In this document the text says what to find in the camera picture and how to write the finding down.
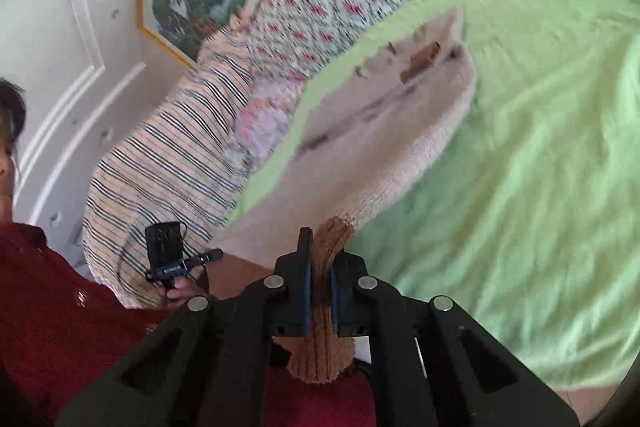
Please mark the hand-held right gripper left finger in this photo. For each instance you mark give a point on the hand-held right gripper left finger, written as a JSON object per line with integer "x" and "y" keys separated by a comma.
{"x": 305, "y": 302}

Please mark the beige knit sweater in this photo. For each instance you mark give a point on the beige knit sweater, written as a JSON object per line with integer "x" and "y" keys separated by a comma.
{"x": 380, "y": 157}

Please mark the plaid blanket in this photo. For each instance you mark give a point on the plaid blanket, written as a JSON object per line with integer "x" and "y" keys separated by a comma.
{"x": 170, "y": 157}

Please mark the person's head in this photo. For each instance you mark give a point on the person's head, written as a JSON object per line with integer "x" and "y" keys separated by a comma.
{"x": 7, "y": 147}

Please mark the floral ruffled pillow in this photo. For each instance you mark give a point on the floral ruffled pillow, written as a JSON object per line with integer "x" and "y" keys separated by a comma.
{"x": 265, "y": 127}

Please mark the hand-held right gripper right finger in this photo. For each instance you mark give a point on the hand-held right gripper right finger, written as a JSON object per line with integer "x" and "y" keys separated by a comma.
{"x": 335, "y": 302}

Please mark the green bed sheet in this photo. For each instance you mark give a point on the green bed sheet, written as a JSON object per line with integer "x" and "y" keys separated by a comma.
{"x": 540, "y": 132}

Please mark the person's left hand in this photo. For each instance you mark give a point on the person's left hand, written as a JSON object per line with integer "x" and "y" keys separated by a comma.
{"x": 184, "y": 289}

